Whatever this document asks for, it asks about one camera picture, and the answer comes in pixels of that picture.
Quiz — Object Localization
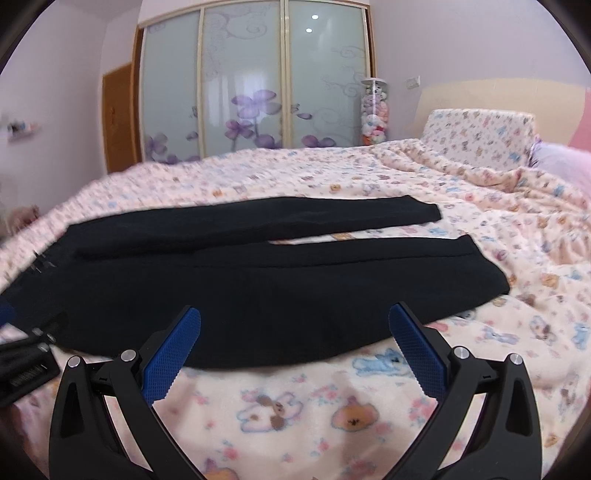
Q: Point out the black pants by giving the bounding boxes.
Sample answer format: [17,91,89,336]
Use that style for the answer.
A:
[2,196,510,370]

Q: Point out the pink patterned bed blanket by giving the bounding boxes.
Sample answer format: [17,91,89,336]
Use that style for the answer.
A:
[0,138,591,480]

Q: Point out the purple pillow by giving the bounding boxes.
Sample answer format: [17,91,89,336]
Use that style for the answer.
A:
[530,141,591,198]

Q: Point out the patterned pillow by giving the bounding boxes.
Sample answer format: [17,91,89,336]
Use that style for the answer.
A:
[422,109,537,171]

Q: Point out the brown wooden door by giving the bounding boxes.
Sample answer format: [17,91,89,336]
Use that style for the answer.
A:
[102,63,135,174]

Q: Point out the pink cushion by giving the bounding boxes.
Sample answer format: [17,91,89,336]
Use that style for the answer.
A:
[569,88,591,152]

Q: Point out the cream bed headboard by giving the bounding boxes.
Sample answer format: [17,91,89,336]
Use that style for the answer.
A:
[405,78,588,145]

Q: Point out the glass sliding wardrobe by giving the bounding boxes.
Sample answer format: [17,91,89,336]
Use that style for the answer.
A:
[132,1,376,164]

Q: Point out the clear jar of plush toys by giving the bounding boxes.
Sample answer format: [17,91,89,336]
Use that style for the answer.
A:
[361,78,390,146]

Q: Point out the white wall switch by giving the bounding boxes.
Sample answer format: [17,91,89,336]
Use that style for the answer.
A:
[406,77,420,89]

